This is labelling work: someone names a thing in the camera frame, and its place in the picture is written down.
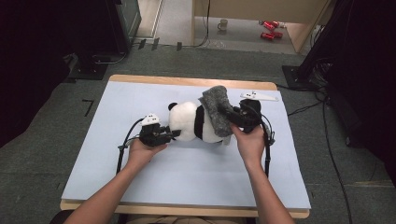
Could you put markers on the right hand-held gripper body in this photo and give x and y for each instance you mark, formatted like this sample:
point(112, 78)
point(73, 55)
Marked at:
point(250, 116)

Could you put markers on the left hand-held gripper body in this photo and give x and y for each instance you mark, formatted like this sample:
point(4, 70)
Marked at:
point(152, 135)

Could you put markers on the person's left hand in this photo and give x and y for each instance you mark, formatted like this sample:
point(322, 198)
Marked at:
point(141, 154)

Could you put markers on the person's right hand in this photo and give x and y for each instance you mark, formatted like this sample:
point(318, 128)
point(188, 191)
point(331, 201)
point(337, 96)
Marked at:
point(250, 146)

